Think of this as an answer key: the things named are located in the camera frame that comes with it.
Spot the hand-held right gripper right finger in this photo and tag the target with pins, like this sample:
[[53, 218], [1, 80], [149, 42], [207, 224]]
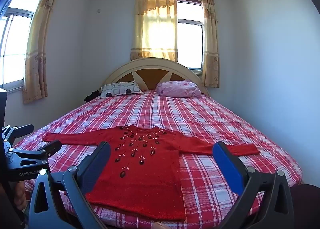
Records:
[[226, 164]]

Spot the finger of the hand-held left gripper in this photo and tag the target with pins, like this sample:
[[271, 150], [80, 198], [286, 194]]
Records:
[[23, 129], [51, 147]]

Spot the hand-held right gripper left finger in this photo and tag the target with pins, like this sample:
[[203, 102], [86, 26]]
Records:
[[98, 156]]

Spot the red knitted sweater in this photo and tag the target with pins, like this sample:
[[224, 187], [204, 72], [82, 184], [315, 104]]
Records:
[[150, 174]]

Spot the person's left hand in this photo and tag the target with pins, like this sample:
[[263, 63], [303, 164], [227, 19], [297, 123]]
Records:
[[20, 195]]

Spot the bed with red plaid sheet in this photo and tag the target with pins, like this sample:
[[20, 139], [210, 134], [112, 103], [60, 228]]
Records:
[[200, 119]]

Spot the black cloth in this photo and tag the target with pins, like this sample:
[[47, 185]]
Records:
[[92, 96]]

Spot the beige patterned curtain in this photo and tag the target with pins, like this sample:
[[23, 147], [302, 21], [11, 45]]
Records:
[[37, 69], [210, 44]]

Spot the white patterned pillow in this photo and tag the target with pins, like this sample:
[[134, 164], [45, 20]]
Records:
[[117, 89]]

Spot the pink floral pillow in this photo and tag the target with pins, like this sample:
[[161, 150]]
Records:
[[177, 88]]

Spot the cream and wood headboard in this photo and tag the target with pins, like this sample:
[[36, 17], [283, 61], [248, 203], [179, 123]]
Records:
[[150, 63]]

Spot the beige curtain with valance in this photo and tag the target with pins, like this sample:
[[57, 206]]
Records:
[[155, 19]]

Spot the aluminium frame window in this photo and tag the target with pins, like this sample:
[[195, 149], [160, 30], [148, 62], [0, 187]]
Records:
[[15, 44], [189, 39]]

